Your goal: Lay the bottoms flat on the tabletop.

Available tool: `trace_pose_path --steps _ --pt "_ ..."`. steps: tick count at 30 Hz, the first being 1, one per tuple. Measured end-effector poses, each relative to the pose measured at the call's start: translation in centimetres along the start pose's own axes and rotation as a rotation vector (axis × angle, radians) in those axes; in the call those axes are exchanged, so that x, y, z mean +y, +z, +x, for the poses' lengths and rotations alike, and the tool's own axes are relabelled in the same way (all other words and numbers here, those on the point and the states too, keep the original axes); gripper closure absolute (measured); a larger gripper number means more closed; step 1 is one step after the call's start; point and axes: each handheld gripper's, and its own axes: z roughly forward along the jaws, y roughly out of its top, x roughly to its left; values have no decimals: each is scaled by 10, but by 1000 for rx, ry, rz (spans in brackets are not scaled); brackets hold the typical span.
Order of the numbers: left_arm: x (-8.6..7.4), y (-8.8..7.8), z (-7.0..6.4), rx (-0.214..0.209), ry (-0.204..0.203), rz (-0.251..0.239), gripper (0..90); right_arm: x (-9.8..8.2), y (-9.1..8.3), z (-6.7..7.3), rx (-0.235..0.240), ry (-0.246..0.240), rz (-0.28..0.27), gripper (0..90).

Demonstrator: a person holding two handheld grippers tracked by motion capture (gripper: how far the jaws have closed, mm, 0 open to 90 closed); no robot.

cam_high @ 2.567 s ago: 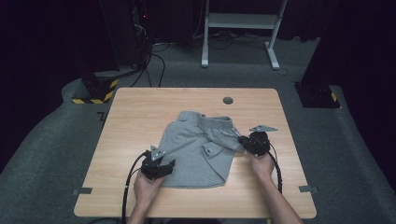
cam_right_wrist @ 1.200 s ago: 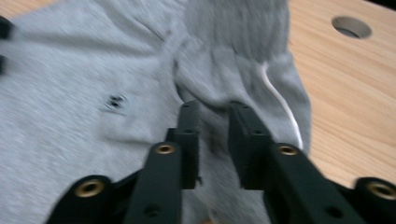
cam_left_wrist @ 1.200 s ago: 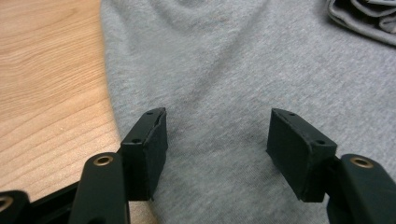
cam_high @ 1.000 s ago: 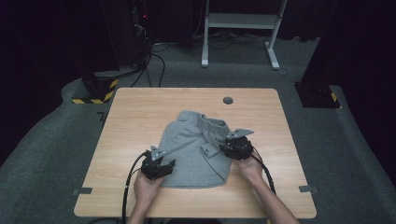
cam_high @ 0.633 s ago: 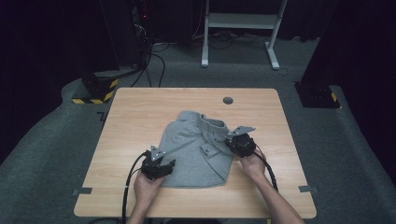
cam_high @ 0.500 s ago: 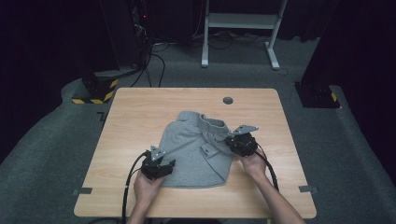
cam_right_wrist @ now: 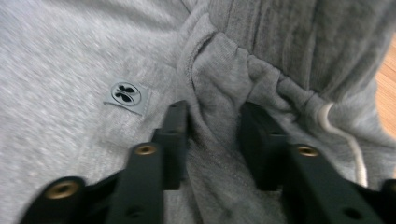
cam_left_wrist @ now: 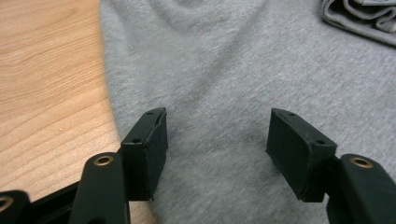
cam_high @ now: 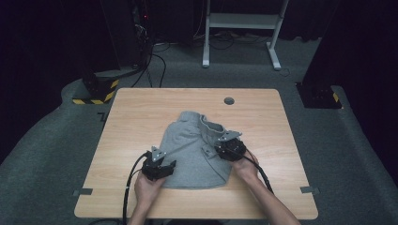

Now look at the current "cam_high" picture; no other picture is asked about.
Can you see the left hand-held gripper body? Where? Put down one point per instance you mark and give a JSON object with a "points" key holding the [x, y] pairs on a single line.
{"points": [[156, 168]]}

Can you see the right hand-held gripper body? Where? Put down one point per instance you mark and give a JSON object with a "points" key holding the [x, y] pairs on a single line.
{"points": [[231, 149]]}

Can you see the grey garment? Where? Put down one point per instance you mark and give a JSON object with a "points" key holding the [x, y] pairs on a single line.
{"points": [[187, 156]]}

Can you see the person's left hand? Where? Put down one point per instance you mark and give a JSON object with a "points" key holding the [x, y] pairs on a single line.
{"points": [[146, 189]]}

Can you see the person's right hand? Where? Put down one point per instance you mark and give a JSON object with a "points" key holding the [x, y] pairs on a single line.
{"points": [[247, 170]]}

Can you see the grey tape strip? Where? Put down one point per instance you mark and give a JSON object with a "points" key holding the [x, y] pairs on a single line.
{"points": [[83, 192], [309, 189]]}

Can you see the black stand with striped base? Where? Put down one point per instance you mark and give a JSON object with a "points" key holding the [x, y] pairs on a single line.
{"points": [[95, 90]]}

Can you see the black stand base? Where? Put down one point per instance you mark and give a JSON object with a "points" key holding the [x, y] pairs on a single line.
{"points": [[317, 95]]}

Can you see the white metal stand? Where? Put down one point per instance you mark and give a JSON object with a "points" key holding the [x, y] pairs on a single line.
{"points": [[242, 21]]}

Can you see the black equipment rack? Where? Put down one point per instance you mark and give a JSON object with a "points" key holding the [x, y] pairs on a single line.
{"points": [[125, 31]]}

